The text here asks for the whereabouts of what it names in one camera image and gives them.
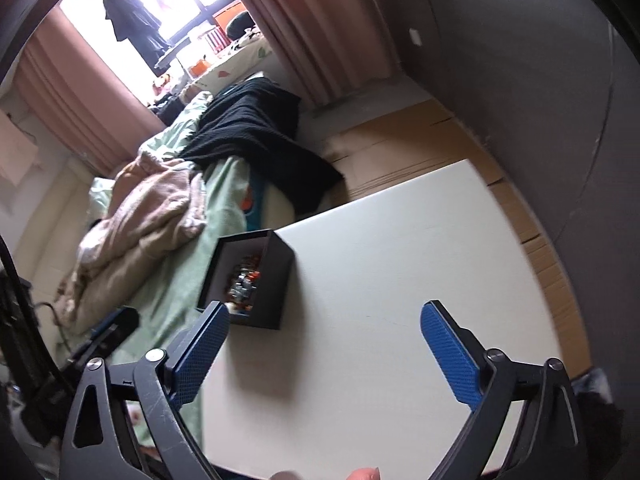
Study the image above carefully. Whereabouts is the green bed sheet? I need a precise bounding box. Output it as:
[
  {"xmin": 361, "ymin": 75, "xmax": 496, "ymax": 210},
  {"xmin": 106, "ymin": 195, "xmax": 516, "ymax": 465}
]
[{"xmin": 90, "ymin": 90, "xmax": 263, "ymax": 463}]

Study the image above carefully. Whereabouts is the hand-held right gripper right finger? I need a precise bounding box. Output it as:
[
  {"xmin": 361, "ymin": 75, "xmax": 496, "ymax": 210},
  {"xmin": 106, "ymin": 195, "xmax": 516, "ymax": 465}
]
[{"xmin": 419, "ymin": 300, "xmax": 586, "ymax": 480}]

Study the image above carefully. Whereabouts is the floral cloth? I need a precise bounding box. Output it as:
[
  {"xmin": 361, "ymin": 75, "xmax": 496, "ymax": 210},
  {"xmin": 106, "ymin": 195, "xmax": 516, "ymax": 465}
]
[{"xmin": 190, "ymin": 35, "xmax": 277, "ymax": 92}]

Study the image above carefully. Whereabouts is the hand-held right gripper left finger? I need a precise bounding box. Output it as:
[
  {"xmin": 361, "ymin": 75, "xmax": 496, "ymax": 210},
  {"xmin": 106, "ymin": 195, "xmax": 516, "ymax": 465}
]
[{"xmin": 59, "ymin": 301, "xmax": 231, "ymax": 480}]

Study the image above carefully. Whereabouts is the paper sheet on wall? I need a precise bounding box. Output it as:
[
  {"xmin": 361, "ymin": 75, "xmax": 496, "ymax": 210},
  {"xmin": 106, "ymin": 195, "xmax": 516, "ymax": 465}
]
[{"xmin": 0, "ymin": 110, "xmax": 42, "ymax": 187}]

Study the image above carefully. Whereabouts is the pink fleece blanket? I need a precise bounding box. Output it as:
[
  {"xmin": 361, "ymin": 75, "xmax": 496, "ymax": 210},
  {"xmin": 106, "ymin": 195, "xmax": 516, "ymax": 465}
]
[{"xmin": 54, "ymin": 152, "xmax": 208, "ymax": 337}]

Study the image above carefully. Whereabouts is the pile of small jewelry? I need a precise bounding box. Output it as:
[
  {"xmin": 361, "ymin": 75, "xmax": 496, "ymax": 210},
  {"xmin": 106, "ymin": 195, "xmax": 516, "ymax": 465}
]
[{"xmin": 226, "ymin": 277, "xmax": 258, "ymax": 312}]

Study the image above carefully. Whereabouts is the orange box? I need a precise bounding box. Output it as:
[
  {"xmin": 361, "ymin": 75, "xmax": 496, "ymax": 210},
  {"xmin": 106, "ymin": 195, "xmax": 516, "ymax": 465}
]
[{"xmin": 212, "ymin": 0, "xmax": 251, "ymax": 26}]

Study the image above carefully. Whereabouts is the black knit sweater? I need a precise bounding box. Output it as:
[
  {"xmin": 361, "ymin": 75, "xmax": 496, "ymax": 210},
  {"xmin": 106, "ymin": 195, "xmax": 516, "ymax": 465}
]
[{"xmin": 177, "ymin": 77, "xmax": 346, "ymax": 214}]

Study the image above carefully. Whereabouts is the cream bed headboard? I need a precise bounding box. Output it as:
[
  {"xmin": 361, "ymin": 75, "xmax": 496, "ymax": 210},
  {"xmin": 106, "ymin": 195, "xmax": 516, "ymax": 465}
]
[{"xmin": 14, "ymin": 155, "xmax": 117, "ymax": 282}]

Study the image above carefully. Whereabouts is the hanging dark garment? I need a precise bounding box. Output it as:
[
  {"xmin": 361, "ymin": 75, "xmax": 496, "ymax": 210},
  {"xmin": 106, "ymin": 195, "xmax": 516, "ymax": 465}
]
[{"xmin": 102, "ymin": 0, "xmax": 172, "ymax": 69}]

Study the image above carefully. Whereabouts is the black round cushion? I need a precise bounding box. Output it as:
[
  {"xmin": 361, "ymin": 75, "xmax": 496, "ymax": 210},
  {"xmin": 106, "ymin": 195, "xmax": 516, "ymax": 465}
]
[{"xmin": 225, "ymin": 12, "xmax": 257, "ymax": 41}]

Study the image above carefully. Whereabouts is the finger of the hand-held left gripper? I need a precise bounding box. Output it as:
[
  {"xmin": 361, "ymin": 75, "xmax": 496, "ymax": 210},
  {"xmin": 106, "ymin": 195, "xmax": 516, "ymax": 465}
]
[{"xmin": 65, "ymin": 306, "xmax": 141, "ymax": 367}]

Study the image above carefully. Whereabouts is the black jewelry box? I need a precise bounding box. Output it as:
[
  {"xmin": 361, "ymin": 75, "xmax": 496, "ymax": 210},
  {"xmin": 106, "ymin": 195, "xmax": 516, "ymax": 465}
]
[{"xmin": 196, "ymin": 229, "xmax": 296, "ymax": 332}]

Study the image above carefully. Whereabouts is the dark clothes pile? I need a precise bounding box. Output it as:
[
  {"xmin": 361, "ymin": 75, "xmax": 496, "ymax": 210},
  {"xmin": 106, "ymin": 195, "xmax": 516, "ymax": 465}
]
[{"xmin": 149, "ymin": 91, "xmax": 187, "ymax": 122}]

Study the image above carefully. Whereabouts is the black cable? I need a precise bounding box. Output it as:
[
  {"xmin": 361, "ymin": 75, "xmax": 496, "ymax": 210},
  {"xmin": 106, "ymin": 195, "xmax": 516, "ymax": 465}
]
[{"xmin": 0, "ymin": 234, "xmax": 73, "ymax": 401}]

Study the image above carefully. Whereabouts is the dark cloth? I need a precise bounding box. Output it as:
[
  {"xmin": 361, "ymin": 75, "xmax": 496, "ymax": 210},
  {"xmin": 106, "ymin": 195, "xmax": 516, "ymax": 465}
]
[{"xmin": 570, "ymin": 367, "xmax": 614, "ymax": 407}]

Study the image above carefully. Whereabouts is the pink curtain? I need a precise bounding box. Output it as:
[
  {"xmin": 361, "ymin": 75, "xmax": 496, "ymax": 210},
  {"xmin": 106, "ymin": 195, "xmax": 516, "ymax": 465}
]
[
  {"xmin": 232, "ymin": 0, "xmax": 407, "ymax": 111},
  {"xmin": 12, "ymin": 10, "xmax": 167, "ymax": 177}
]

